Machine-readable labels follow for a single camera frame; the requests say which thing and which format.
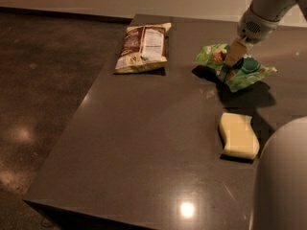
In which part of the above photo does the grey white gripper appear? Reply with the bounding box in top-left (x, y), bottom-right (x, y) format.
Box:
top-left (218, 7), bottom-right (279, 81)

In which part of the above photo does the green rice chip bag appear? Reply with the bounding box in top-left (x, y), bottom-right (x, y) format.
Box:
top-left (196, 44), bottom-right (277, 93)

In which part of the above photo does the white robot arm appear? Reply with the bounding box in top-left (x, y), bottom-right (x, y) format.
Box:
top-left (224, 0), bottom-right (307, 230)

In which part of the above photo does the brown chip bag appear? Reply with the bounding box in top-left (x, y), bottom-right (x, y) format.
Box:
top-left (115, 23), bottom-right (172, 74)

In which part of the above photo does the yellow sponge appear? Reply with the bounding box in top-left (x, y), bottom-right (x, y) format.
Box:
top-left (219, 113), bottom-right (260, 160)

